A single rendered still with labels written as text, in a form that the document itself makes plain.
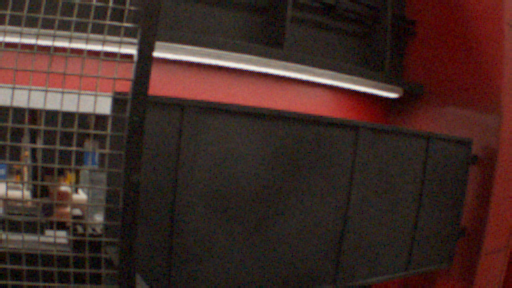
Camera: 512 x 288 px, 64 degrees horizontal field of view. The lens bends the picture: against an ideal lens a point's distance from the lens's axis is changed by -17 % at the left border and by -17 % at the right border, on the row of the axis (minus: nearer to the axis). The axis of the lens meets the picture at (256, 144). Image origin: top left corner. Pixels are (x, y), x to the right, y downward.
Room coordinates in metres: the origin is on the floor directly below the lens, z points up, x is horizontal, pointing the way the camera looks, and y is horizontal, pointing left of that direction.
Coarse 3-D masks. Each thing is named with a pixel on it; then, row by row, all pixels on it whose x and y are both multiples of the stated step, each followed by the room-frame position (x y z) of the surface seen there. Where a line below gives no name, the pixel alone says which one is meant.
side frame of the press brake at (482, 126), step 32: (416, 0) 1.75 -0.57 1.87; (448, 0) 1.60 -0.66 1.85; (480, 0) 1.46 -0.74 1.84; (416, 32) 1.75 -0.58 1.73; (448, 32) 1.60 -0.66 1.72; (480, 32) 1.46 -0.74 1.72; (416, 64) 1.74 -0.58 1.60; (448, 64) 1.59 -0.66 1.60; (480, 64) 1.46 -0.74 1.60; (416, 96) 1.73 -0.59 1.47; (448, 96) 1.59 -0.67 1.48; (480, 96) 1.45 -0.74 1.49; (416, 128) 1.72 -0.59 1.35; (448, 128) 1.57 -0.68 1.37; (480, 128) 1.44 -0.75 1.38; (480, 160) 1.43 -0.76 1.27; (480, 192) 1.41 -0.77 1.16; (480, 224) 1.39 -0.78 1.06; (480, 256) 1.37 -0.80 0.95
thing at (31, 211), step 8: (8, 208) 1.00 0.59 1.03; (16, 208) 1.02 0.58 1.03; (24, 208) 1.03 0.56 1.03; (32, 208) 1.05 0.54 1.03; (32, 216) 1.00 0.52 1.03; (40, 216) 1.01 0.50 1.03; (8, 224) 0.95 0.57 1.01; (16, 224) 0.96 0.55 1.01; (24, 224) 0.97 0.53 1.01; (32, 224) 0.98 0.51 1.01; (40, 224) 0.99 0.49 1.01; (16, 232) 0.96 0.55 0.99; (24, 232) 0.97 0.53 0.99; (32, 232) 0.98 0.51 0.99; (40, 232) 0.99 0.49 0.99
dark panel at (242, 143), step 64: (192, 128) 0.94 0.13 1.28; (256, 128) 1.02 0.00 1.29; (320, 128) 1.10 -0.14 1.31; (384, 128) 1.19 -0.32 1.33; (192, 192) 0.96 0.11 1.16; (256, 192) 1.03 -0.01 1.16; (320, 192) 1.11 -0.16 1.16; (384, 192) 1.22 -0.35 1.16; (448, 192) 1.37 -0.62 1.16; (192, 256) 0.96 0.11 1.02; (256, 256) 1.04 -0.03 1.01; (320, 256) 1.13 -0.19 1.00; (384, 256) 1.24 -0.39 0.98; (448, 256) 1.41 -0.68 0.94
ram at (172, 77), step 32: (64, 64) 1.24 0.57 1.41; (96, 64) 1.29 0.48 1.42; (128, 64) 1.34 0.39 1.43; (160, 64) 1.39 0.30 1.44; (192, 64) 1.44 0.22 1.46; (0, 96) 1.15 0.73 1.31; (32, 96) 1.20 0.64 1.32; (64, 96) 1.25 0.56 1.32; (192, 96) 1.45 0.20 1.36; (224, 96) 1.50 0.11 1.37; (256, 96) 1.55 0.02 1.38; (288, 96) 1.61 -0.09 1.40; (320, 96) 1.68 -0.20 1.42; (352, 96) 1.75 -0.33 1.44; (384, 96) 1.83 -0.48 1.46
